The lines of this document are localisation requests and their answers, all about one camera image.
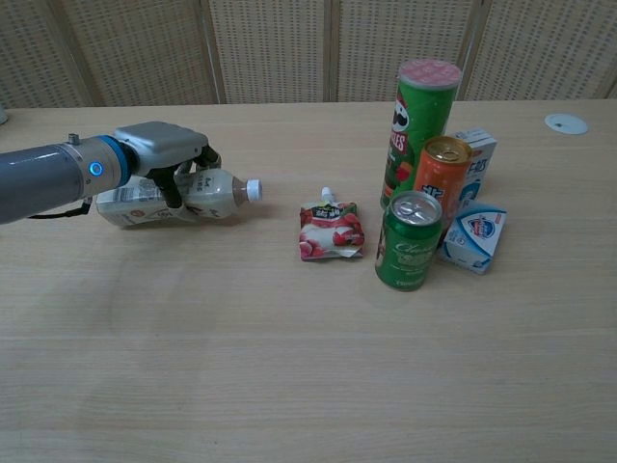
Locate orange soda can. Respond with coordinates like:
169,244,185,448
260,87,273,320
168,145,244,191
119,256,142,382
413,135,474,232

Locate white milk tea bottle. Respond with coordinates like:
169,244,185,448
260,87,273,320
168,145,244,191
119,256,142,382
94,169,263,229

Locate green Pringles chips can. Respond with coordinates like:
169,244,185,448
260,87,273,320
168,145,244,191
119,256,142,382
379,58,463,210

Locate woven rattan folding screen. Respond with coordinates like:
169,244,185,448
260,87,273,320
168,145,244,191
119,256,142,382
0,0,617,110

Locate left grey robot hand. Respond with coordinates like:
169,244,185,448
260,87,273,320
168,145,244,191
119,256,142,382
113,121,224,210

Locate white blue soap box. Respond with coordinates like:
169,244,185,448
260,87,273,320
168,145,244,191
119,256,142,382
437,201,509,276

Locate red lychee jelly pouch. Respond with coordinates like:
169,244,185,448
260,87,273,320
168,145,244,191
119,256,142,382
298,186,365,261

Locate green soda can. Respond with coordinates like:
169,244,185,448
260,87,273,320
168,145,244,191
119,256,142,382
374,190,444,291

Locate round white table grommet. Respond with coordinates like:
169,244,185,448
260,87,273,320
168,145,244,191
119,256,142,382
545,113,591,135

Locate white blue milk carton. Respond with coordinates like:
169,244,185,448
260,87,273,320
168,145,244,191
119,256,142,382
450,126,498,212

